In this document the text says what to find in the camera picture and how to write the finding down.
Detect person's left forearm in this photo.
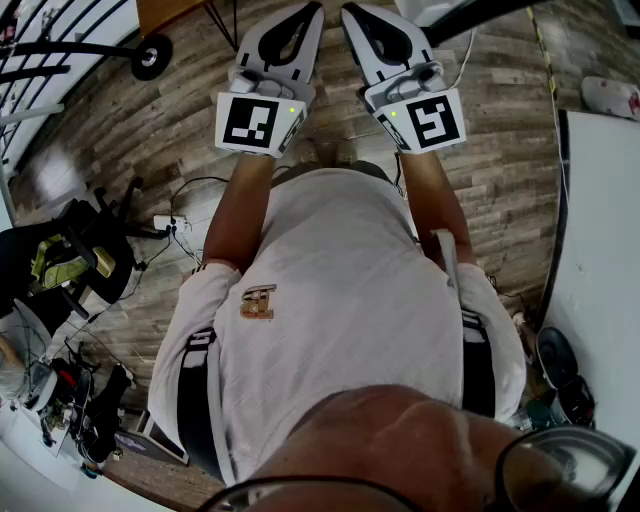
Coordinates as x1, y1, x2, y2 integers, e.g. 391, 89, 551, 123
202, 149, 279, 275

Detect white table with black edge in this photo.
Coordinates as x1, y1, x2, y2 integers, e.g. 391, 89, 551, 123
537, 107, 640, 451

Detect grey box with purple top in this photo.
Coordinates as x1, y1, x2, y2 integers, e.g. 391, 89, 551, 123
114, 409, 191, 466

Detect wooden table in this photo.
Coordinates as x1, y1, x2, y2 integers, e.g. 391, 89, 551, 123
135, 0, 241, 54

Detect black shoulder strap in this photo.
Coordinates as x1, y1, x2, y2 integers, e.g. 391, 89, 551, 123
459, 309, 496, 419
177, 327, 226, 481

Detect black-framed glasses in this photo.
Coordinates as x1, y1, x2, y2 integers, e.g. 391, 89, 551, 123
197, 424, 639, 512

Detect black round device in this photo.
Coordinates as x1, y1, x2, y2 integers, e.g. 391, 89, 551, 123
534, 326, 581, 391

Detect person's face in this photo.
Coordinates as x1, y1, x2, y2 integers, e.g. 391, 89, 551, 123
239, 384, 601, 512

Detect black red equipment pile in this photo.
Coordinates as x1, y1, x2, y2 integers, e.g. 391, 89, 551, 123
64, 344, 136, 464

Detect person's right forearm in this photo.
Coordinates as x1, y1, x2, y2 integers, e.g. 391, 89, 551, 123
397, 149, 476, 271

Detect white cable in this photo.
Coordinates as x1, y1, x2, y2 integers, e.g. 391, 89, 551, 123
449, 27, 477, 91

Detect yellow green vest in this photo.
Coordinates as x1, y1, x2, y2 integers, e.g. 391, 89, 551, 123
29, 234, 116, 291

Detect yellow black striped floor tape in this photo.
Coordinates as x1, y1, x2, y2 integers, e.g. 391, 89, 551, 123
525, 5, 560, 109

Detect grey harness strap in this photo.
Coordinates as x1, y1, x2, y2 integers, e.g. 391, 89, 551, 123
432, 228, 462, 296

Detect black office chair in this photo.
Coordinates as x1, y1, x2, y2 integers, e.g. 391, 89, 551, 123
0, 177, 171, 321

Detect thin black cable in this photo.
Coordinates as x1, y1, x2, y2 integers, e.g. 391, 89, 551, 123
487, 274, 531, 301

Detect black metal railing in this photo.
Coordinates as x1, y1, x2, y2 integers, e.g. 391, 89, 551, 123
0, 0, 146, 166

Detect person's right brown shoe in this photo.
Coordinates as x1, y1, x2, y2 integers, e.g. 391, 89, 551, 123
333, 139, 359, 166

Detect black bag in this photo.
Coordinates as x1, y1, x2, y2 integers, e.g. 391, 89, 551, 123
554, 374, 599, 430

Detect black power cable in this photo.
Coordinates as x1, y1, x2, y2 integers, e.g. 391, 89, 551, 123
117, 175, 234, 301

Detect white t-shirt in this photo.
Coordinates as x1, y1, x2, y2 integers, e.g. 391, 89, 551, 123
147, 167, 529, 486

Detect dark olive trousers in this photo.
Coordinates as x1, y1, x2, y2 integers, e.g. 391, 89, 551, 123
272, 160, 394, 189

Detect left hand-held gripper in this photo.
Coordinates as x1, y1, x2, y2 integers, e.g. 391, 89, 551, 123
214, 2, 325, 159

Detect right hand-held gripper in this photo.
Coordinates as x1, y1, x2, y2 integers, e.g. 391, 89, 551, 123
341, 2, 467, 154

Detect white power strip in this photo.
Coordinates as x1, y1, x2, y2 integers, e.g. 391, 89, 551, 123
152, 213, 191, 234

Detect white slipper with red mark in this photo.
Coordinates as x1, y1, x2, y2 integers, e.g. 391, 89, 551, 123
580, 75, 640, 121

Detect black wheel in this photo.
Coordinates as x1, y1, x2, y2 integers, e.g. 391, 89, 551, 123
130, 33, 175, 82

